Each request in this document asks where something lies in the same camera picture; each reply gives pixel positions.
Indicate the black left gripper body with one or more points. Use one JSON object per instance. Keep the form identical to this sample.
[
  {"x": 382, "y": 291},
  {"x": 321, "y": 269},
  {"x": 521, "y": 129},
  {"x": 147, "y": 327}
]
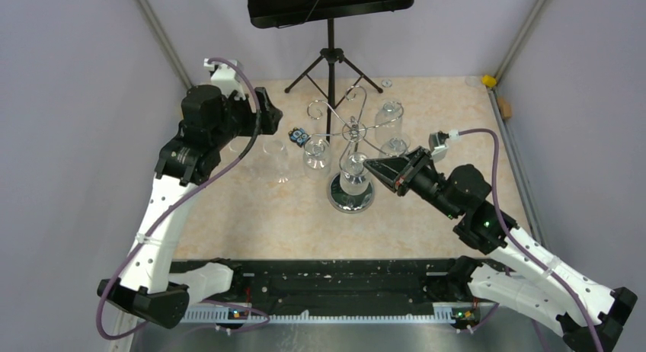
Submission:
[{"x": 242, "y": 119}]

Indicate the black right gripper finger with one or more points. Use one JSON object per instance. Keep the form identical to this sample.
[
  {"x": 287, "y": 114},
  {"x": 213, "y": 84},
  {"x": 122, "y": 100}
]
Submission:
[
  {"x": 409, "y": 162},
  {"x": 387, "y": 174}
]

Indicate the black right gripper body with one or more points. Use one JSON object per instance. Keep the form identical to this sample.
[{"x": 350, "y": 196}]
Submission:
[{"x": 419, "y": 171}]

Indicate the clear wine glass back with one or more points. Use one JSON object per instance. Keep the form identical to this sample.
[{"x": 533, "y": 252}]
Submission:
[{"x": 275, "y": 162}]

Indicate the clear wine glass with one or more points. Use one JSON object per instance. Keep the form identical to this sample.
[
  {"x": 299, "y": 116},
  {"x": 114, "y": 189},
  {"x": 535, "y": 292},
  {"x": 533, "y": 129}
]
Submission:
[
  {"x": 275, "y": 162},
  {"x": 237, "y": 146}
]

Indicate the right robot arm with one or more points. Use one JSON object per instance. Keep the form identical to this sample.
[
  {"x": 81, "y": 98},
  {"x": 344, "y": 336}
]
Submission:
[{"x": 587, "y": 316}]

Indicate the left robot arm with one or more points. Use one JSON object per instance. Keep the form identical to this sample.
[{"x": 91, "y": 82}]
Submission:
[{"x": 211, "y": 119}]

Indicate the ribbed wine glass right-front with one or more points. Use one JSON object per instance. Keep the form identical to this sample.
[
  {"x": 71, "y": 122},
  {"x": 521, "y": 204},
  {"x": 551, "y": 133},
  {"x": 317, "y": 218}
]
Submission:
[{"x": 394, "y": 146}]

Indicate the ribbed wine glass upper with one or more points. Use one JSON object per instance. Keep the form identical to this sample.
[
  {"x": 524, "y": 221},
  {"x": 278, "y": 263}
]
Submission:
[{"x": 388, "y": 121}]

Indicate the ribbed wine glass left-front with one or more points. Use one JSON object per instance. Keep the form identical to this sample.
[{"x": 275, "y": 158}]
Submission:
[{"x": 316, "y": 158}]

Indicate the small blue black toy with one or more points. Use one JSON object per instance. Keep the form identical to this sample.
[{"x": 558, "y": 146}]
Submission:
[{"x": 298, "y": 136}]

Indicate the black music stand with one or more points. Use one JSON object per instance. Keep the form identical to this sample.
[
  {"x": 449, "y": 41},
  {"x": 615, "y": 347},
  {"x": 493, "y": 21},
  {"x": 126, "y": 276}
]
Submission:
[{"x": 280, "y": 14}]

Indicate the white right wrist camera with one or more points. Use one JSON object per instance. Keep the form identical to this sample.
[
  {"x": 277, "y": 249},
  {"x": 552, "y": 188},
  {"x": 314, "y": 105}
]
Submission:
[{"x": 438, "y": 143}]

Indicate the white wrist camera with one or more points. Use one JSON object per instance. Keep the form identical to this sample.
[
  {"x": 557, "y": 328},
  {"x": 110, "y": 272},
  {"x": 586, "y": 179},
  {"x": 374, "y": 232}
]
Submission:
[
  {"x": 226, "y": 79},
  {"x": 438, "y": 143}
]

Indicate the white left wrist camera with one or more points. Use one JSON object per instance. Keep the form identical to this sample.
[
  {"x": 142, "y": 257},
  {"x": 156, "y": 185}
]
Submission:
[{"x": 226, "y": 79}]

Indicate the yellow corner bracket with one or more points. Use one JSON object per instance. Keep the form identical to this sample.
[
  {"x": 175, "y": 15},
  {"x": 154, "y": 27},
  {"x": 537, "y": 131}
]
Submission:
[{"x": 489, "y": 81}]

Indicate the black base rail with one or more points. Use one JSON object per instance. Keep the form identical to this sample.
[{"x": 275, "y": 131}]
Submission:
[{"x": 397, "y": 291}]

